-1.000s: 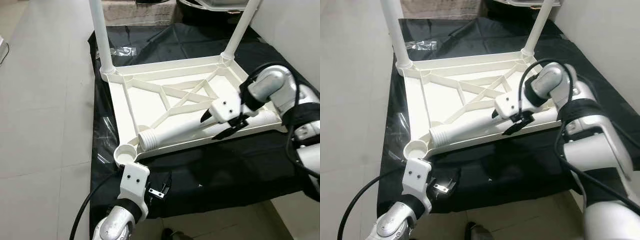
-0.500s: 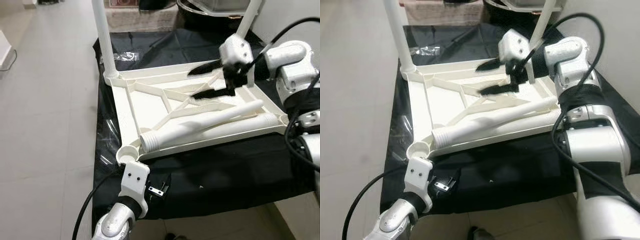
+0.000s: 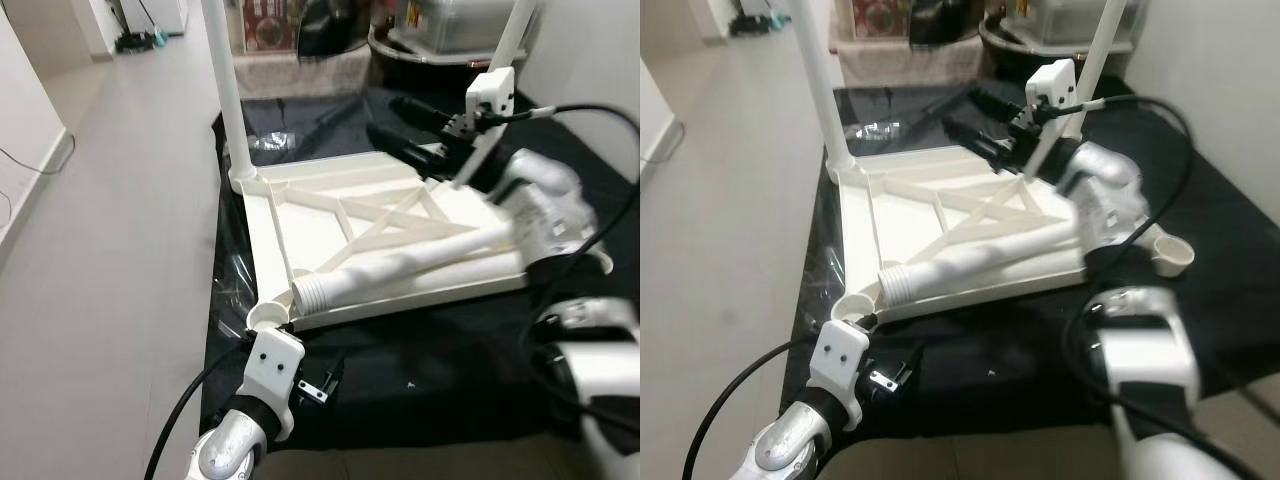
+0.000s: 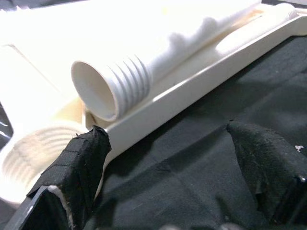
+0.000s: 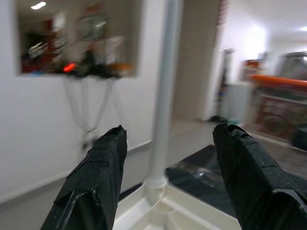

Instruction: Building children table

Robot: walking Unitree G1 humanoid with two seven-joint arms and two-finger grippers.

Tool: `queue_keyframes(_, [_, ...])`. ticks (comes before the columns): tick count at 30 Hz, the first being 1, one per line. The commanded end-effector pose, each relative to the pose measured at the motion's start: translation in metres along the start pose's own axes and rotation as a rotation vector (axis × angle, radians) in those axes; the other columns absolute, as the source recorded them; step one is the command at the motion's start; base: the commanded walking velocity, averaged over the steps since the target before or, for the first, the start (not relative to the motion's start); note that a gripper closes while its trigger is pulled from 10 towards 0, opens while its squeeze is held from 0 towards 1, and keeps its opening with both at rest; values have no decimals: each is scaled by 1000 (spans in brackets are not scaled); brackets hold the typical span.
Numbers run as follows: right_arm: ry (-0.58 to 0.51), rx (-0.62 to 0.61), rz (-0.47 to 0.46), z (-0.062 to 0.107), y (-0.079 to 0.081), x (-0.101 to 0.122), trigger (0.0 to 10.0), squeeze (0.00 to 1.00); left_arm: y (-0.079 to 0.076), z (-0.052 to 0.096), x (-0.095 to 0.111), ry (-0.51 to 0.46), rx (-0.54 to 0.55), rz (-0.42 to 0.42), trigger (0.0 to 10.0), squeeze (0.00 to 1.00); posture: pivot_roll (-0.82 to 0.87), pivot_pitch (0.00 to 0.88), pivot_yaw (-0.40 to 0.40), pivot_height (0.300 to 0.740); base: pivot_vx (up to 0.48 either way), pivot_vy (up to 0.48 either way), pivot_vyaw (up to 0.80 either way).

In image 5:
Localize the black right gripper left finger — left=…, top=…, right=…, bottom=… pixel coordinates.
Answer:
left=39, top=125, right=128, bottom=230

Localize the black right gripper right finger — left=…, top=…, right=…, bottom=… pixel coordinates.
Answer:
left=213, top=123, right=307, bottom=230

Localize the white plastic table leg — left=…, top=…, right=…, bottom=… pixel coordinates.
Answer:
left=143, top=0, right=185, bottom=192

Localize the black floor power strip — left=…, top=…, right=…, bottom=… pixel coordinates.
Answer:
left=207, top=115, right=239, bottom=124

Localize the white plastic table top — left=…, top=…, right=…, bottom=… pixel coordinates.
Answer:
left=112, top=178, right=243, bottom=230

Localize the white appliance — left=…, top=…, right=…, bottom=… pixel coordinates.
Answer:
left=225, top=82, right=252, bottom=123

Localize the orange lidded storage box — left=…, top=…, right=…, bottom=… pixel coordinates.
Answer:
left=249, top=74, right=307, bottom=142

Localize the black wifi router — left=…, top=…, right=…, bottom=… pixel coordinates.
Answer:
left=62, top=51, right=120, bottom=79

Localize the dark glossy bag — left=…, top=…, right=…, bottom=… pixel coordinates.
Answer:
left=275, top=51, right=307, bottom=80

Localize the black looped wall cable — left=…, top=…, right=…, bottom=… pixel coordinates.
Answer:
left=63, top=78, right=113, bottom=150

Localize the black long wall cable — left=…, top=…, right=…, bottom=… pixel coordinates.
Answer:
left=109, top=79, right=127, bottom=127

